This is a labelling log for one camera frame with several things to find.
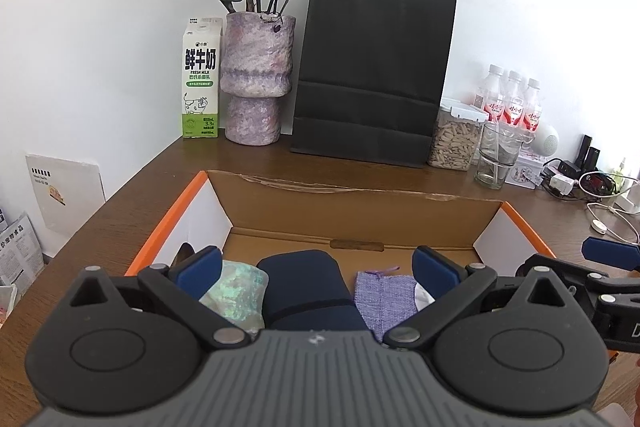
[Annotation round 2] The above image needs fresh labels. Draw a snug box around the white printed tin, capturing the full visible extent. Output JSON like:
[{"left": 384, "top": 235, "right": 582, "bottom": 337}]
[{"left": 504, "top": 152, "right": 546, "bottom": 188}]

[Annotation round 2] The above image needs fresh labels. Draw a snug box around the black paper bag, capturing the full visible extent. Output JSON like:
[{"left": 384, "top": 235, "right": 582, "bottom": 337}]
[{"left": 291, "top": 0, "right": 458, "bottom": 168}]

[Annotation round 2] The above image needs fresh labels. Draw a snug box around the purple woven pouch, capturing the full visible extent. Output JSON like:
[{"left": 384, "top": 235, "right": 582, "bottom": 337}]
[{"left": 355, "top": 264, "right": 427, "bottom": 346}]

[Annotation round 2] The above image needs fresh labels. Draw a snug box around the red black coiled cable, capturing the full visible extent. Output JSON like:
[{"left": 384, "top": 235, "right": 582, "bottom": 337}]
[{"left": 580, "top": 172, "right": 622, "bottom": 198}]

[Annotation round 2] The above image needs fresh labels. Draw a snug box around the white crumpled tissue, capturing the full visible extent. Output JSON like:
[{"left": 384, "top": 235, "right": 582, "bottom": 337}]
[{"left": 414, "top": 284, "right": 436, "bottom": 311}]

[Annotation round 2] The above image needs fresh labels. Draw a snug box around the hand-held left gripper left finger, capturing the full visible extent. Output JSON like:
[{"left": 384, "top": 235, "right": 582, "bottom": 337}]
[{"left": 69, "top": 246, "right": 251, "bottom": 351}]

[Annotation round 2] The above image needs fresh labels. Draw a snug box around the purple mottled vase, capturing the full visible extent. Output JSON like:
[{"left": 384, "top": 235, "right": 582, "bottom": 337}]
[{"left": 219, "top": 11, "right": 297, "bottom": 146}]

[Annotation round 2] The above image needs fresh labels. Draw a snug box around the white charger plug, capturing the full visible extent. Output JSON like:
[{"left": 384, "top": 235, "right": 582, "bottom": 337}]
[{"left": 545, "top": 174, "right": 576, "bottom": 196}]

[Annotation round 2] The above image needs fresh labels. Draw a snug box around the clear glass cup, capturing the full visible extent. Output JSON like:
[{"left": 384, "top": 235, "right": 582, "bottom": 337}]
[{"left": 474, "top": 123, "right": 524, "bottom": 192}]

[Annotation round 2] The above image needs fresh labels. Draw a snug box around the navy fabric case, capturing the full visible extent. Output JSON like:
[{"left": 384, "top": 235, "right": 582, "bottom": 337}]
[{"left": 256, "top": 249, "right": 374, "bottom": 333}]

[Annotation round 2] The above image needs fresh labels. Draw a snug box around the white envelope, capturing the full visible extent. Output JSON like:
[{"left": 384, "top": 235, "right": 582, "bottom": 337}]
[{"left": 25, "top": 152, "right": 107, "bottom": 238}]

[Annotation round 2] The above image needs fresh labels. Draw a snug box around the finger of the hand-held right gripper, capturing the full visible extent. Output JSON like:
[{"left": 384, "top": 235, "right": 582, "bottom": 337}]
[
  {"left": 581, "top": 237, "right": 640, "bottom": 274},
  {"left": 519, "top": 254, "right": 640, "bottom": 303}
]

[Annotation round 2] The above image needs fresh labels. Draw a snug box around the red pumpkin print cardboard box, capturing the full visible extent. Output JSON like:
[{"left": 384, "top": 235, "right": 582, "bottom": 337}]
[{"left": 124, "top": 169, "right": 558, "bottom": 345}]

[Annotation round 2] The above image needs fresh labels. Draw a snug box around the white cable with switch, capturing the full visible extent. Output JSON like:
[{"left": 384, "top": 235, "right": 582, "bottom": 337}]
[{"left": 585, "top": 202, "right": 640, "bottom": 246}]

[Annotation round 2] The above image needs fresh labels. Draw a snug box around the black upright device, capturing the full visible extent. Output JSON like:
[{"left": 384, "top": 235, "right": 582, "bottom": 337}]
[{"left": 578, "top": 134, "right": 601, "bottom": 172}]

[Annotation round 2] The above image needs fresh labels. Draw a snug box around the white green milk carton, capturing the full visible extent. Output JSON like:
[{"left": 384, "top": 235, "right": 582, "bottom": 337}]
[{"left": 181, "top": 17, "right": 224, "bottom": 138}]

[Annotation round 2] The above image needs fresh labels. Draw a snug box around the iridescent pouch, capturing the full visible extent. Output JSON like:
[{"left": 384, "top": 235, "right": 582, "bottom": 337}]
[{"left": 200, "top": 259, "right": 271, "bottom": 341}]

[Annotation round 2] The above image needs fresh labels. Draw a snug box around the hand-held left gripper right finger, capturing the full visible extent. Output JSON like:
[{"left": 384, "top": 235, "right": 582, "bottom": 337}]
[{"left": 386, "top": 246, "right": 571, "bottom": 351}]

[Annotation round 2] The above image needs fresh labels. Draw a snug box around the clear seed container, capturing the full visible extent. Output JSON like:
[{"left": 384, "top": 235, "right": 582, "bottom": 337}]
[{"left": 427, "top": 98, "right": 489, "bottom": 172}]

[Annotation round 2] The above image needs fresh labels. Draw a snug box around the white round speaker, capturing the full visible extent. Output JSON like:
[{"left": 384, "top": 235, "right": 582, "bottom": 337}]
[{"left": 530, "top": 123, "right": 561, "bottom": 158}]

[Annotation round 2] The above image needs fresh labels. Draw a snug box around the red label water bottle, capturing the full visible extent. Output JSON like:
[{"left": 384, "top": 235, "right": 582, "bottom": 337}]
[
  {"left": 520, "top": 78, "right": 545, "bottom": 134},
  {"left": 500, "top": 70, "right": 525, "bottom": 128},
  {"left": 474, "top": 64, "right": 506, "bottom": 122}
]

